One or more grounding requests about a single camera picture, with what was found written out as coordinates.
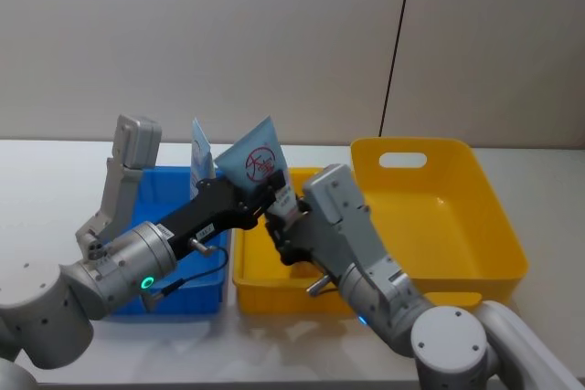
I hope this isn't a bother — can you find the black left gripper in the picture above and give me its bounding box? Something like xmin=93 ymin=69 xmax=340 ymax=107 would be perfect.
xmin=157 ymin=169 xmax=290 ymax=269

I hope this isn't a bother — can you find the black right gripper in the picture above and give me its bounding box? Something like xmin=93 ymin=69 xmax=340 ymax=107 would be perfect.
xmin=264 ymin=199 xmax=340 ymax=282

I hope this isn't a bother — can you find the light blue tube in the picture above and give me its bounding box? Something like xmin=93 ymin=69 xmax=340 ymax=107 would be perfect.
xmin=213 ymin=115 xmax=303 ymax=223

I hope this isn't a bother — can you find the small yellow plastic bin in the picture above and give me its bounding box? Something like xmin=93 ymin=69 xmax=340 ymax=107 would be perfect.
xmin=232 ymin=166 xmax=363 ymax=317

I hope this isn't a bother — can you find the pale blue flat pack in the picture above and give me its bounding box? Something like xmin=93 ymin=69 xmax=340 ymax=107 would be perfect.
xmin=188 ymin=116 xmax=217 ymax=200

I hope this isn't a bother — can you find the blue plastic bin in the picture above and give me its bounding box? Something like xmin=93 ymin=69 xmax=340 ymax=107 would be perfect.
xmin=108 ymin=165 xmax=230 ymax=317

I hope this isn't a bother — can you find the thin black left gripper cable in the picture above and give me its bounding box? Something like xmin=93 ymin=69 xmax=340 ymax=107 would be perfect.
xmin=159 ymin=238 xmax=230 ymax=296

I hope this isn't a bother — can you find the large yellow handled basket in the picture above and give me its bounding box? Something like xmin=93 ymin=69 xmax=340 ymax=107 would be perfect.
xmin=349 ymin=135 xmax=530 ymax=308

